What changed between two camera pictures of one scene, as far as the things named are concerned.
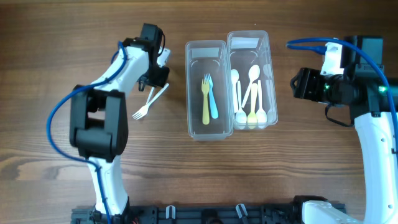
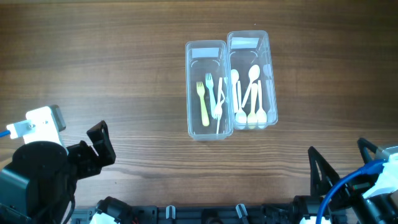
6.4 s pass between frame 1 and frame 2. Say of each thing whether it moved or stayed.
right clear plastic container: stayed
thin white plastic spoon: stayed
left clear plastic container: stayed
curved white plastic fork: moved
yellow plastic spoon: stayed
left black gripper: moved
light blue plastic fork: stayed
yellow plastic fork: moved
